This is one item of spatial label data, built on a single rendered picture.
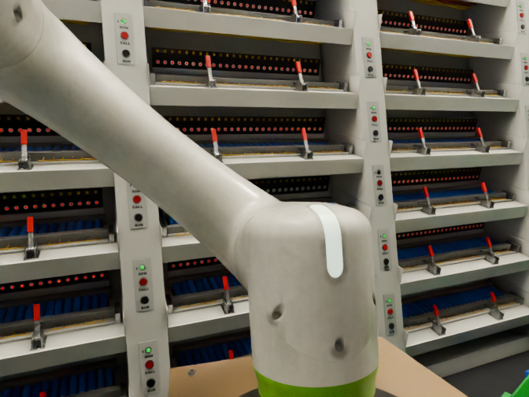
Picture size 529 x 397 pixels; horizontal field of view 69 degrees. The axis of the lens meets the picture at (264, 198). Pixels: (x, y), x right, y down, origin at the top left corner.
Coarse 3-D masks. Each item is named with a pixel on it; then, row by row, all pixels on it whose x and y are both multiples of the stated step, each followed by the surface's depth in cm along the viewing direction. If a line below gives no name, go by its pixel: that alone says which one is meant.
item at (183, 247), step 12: (312, 192) 127; (324, 192) 129; (336, 192) 130; (348, 204) 121; (360, 204) 118; (168, 240) 96; (180, 240) 97; (192, 240) 97; (168, 252) 94; (180, 252) 95; (192, 252) 96; (204, 252) 98
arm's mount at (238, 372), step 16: (384, 352) 61; (400, 352) 60; (176, 368) 59; (192, 368) 59; (208, 368) 59; (224, 368) 58; (240, 368) 58; (384, 368) 56; (400, 368) 55; (416, 368) 55; (176, 384) 54; (192, 384) 54; (208, 384) 54; (224, 384) 53; (240, 384) 53; (256, 384) 53; (384, 384) 51; (400, 384) 51; (416, 384) 50; (432, 384) 50; (448, 384) 50
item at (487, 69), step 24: (480, 24) 153; (504, 24) 144; (528, 24) 144; (528, 48) 144; (480, 72) 155; (504, 72) 145; (528, 96) 143; (480, 120) 156; (504, 120) 147; (528, 144) 142; (504, 168) 148; (528, 168) 141; (528, 216) 141; (528, 240) 141; (528, 288) 143
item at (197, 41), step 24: (312, 0) 134; (384, 0) 145; (408, 0) 149; (72, 24) 106; (96, 24) 108; (96, 48) 108; (168, 48) 115; (192, 48) 118; (216, 48) 120; (240, 48) 123; (264, 48) 126; (288, 48) 130; (312, 48) 133; (456, 168) 155; (0, 192) 98; (216, 336) 117; (120, 360) 107
